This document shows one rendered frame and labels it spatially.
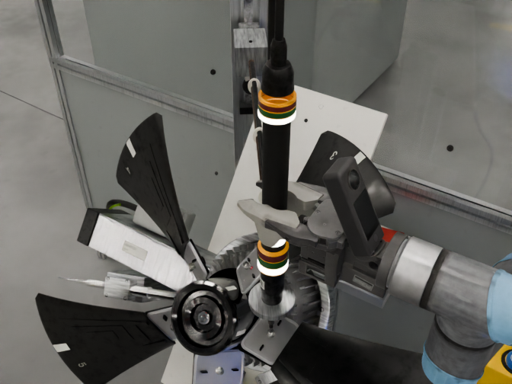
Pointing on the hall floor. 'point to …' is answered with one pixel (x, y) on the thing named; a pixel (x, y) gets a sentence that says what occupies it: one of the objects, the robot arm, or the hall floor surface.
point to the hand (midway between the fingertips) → (255, 192)
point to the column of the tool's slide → (243, 125)
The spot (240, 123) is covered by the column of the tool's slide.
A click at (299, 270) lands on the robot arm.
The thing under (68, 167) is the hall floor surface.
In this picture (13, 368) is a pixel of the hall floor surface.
